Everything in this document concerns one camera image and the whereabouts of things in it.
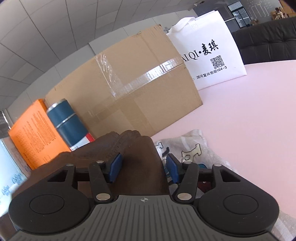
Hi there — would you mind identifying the white shopping bag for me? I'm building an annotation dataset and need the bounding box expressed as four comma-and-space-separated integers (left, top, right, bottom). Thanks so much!
167, 11, 247, 90

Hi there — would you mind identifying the orange box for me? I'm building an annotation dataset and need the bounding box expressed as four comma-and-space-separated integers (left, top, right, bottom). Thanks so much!
9, 99, 71, 170

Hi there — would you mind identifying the black leather sofa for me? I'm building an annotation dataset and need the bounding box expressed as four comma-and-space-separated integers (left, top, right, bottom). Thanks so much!
232, 17, 296, 65

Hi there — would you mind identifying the large light blue box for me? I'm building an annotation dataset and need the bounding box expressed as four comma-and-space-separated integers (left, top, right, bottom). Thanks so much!
0, 137, 31, 216

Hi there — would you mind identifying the brown cardboard box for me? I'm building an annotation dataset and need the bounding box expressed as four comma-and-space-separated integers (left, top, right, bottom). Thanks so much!
45, 25, 202, 138

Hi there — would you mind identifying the dark blue thermos bottle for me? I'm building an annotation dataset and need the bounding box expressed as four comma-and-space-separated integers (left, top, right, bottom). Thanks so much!
47, 99, 95, 151

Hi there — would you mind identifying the brown leather jacket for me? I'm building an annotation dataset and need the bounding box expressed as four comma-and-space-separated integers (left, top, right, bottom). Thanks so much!
14, 129, 170, 200

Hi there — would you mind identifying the cartoon printed bed sheet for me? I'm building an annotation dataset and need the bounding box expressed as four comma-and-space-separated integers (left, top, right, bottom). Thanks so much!
154, 130, 295, 240

